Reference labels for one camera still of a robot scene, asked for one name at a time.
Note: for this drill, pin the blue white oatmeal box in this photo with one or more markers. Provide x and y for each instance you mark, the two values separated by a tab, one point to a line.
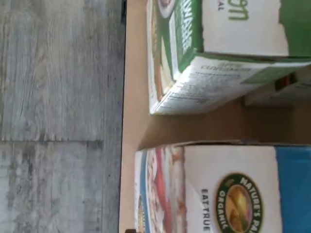
243	170

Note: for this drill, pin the green white oatmeal box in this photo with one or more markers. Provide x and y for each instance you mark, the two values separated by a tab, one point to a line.
218	29
291	98

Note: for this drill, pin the black metal shelf frame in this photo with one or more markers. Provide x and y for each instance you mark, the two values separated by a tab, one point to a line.
123	11

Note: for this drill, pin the light wooden shelf board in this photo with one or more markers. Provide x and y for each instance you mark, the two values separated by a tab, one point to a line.
136	72

